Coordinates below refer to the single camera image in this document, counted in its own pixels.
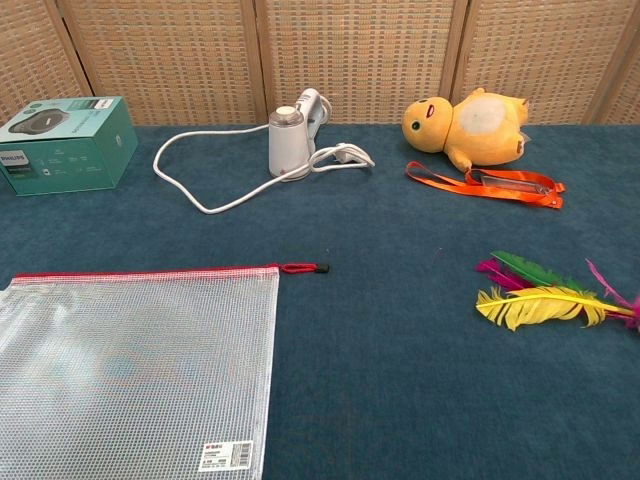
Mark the teal Philips product box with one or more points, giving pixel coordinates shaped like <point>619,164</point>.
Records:
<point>75,150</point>

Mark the woven folding screen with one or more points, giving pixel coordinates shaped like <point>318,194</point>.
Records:
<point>350,50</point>

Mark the blue felt table cover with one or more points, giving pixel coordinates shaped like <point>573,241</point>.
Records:
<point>380,350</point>

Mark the multicolour feather shuttlecock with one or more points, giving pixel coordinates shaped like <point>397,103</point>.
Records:
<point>530,305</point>

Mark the white handheld garment steamer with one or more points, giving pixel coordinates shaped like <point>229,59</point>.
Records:
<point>285,145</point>

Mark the yellow plush toy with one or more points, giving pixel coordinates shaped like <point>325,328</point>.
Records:
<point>480,135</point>

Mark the clear mesh zipper pouch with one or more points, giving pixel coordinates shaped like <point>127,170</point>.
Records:
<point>140,360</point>

